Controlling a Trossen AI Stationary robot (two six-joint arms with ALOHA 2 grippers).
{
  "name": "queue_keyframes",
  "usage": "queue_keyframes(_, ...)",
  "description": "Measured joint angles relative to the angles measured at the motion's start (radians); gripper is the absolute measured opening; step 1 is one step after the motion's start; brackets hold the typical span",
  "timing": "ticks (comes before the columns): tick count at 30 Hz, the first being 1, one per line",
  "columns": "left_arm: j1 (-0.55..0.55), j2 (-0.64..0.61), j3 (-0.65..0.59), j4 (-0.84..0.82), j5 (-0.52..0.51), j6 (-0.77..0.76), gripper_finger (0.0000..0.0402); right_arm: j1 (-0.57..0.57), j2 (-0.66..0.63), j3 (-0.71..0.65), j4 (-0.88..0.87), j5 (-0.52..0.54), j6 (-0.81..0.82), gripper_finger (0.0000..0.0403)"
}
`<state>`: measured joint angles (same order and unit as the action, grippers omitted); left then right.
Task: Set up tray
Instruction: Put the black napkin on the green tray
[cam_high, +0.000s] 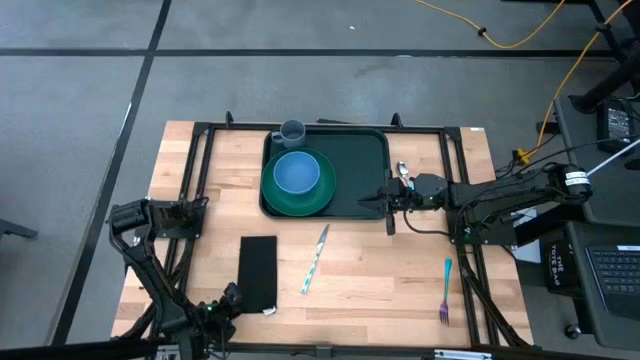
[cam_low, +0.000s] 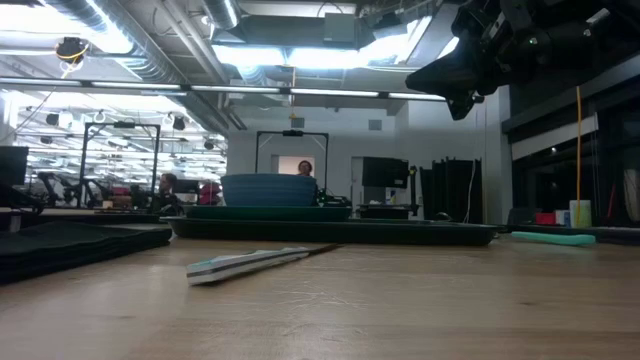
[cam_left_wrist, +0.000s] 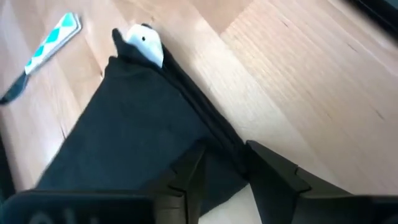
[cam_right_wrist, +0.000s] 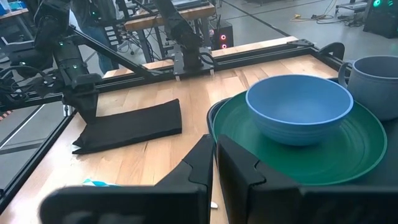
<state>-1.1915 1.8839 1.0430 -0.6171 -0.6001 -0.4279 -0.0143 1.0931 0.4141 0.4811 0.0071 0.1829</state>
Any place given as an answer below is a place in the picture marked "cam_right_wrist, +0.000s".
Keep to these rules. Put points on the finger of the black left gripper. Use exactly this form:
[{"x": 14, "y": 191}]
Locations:
[
  {"x": 84, "y": 112},
  {"x": 92, "y": 112}
]

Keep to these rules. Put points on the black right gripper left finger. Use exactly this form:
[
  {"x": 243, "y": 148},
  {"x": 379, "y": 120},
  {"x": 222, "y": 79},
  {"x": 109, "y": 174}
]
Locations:
[{"x": 186, "y": 202}]

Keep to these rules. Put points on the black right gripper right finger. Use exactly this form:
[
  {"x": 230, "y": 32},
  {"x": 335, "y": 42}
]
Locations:
[{"x": 264, "y": 202}]

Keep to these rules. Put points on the black napkin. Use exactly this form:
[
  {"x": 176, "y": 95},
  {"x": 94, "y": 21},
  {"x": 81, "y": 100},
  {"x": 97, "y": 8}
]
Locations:
[{"x": 133, "y": 127}]

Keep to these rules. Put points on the green plate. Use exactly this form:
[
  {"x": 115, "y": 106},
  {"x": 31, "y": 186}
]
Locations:
[{"x": 342, "y": 161}]

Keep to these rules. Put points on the blue bowl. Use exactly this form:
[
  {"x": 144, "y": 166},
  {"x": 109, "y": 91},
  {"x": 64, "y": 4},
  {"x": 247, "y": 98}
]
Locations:
[{"x": 295, "y": 102}]

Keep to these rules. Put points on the grey-blue mug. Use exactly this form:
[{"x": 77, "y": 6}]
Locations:
[{"x": 376, "y": 90}]

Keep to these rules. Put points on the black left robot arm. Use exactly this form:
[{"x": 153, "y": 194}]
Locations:
[{"x": 186, "y": 40}]

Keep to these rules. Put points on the dark green plastic tray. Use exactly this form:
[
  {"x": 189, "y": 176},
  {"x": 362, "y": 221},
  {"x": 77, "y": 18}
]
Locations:
[{"x": 393, "y": 168}]

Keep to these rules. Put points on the person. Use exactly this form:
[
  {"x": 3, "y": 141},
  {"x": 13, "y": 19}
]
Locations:
[{"x": 104, "y": 59}]

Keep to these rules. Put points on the black box with white labels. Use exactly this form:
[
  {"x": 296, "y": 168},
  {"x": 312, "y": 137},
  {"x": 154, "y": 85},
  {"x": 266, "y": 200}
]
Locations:
[{"x": 112, "y": 35}]

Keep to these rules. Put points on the wooden workbench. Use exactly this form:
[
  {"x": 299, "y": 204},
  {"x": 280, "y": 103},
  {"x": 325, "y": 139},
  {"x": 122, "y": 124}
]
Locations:
[{"x": 161, "y": 18}]

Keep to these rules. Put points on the black computer tower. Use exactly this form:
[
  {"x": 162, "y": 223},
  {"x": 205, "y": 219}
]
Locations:
[{"x": 217, "y": 40}]

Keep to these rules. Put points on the black table clamp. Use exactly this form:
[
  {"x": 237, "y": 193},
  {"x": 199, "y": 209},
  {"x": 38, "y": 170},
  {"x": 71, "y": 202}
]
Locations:
[{"x": 340, "y": 48}]

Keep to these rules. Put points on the black computer with green lights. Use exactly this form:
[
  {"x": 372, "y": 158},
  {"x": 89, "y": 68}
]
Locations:
[{"x": 381, "y": 25}]

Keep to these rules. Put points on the black aluminium table frame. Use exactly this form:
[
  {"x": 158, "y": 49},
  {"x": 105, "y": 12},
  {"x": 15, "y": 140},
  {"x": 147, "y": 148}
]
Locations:
[{"x": 248, "y": 59}]

